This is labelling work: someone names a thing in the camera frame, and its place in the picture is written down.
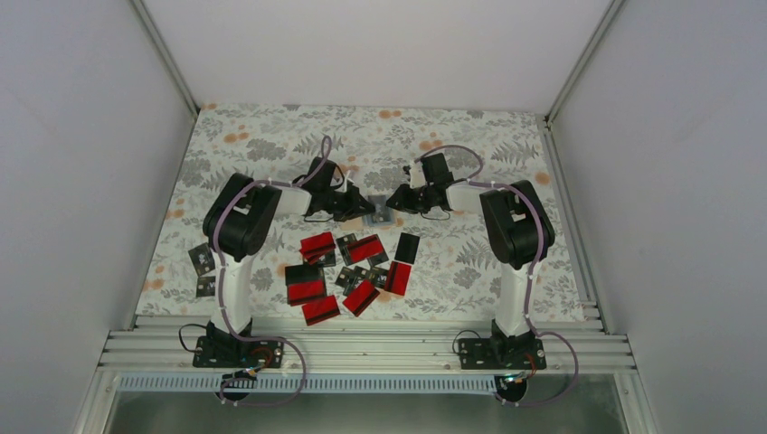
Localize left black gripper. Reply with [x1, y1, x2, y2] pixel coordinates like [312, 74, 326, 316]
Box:
[321, 185, 374, 222]

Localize black logo card bottom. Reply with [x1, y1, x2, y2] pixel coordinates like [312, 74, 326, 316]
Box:
[365, 194, 394, 227]

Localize beige leather card holder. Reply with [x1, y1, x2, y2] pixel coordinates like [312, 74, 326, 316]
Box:
[340, 194, 398, 231]

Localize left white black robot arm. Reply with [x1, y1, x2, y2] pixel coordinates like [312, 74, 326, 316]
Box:
[203, 157, 375, 366]

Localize black card by left arm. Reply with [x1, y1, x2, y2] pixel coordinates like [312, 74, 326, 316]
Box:
[195, 276, 216, 298]

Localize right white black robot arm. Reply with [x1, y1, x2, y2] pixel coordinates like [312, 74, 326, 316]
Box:
[386, 153, 555, 368]

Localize plain black card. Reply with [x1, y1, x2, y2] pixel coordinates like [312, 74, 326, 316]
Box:
[394, 232, 421, 265]

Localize red card upper left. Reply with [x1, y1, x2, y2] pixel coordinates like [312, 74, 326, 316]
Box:
[299, 231, 336, 263]

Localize red black card centre top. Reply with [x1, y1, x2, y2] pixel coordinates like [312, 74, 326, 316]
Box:
[336, 234, 389, 267]

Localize red card right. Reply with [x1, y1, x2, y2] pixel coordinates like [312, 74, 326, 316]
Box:
[383, 260, 412, 296]

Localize black chip cards cluster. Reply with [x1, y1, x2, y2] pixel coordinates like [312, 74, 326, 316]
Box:
[335, 267, 389, 296]

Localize black red card left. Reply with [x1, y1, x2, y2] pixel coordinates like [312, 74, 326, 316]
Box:
[285, 264, 327, 307]

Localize red card bottom centre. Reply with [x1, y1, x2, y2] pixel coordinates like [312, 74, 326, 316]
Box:
[342, 280, 380, 317]

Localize red card bottom left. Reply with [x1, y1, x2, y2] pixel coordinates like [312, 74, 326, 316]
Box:
[302, 296, 340, 326]

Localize floral patterned table mat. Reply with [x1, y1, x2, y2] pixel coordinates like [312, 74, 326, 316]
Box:
[137, 103, 585, 323]

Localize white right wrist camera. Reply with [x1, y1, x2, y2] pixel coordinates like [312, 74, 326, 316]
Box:
[404, 164, 427, 190]

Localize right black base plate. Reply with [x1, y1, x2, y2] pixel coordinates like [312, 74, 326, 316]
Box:
[458, 338, 547, 371]

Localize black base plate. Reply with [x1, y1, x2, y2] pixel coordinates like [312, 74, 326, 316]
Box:
[192, 336, 284, 369]
[458, 338, 547, 371]

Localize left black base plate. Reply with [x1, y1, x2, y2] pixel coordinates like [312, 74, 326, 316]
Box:
[192, 336, 284, 369]

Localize aluminium rail frame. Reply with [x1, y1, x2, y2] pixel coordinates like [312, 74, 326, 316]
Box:
[75, 309, 656, 433]

